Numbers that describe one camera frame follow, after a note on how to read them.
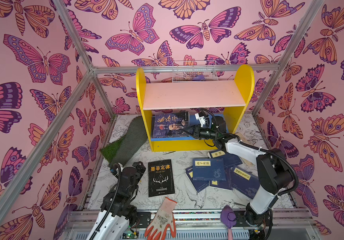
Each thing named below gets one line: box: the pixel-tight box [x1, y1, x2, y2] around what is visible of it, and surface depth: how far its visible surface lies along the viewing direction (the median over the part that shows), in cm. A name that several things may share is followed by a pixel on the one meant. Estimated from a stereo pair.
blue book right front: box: [231, 166, 261, 200], surface depth 86 cm
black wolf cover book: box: [151, 111, 190, 138], surface depth 85 cm
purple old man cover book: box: [152, 111, 190, 139], surface depth 85 cm
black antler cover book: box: [148, 159, 175, 198], surface depth 88 cm
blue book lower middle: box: [209, 180, 230, 189], surface depth 85 cm
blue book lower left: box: [185, 165, 209, 193], surface depth 85 cm
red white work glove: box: [144, 197, 178, 240], surface depth 73 cm
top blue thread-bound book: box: [192, 158, 226, 181], surface depth 89 cm
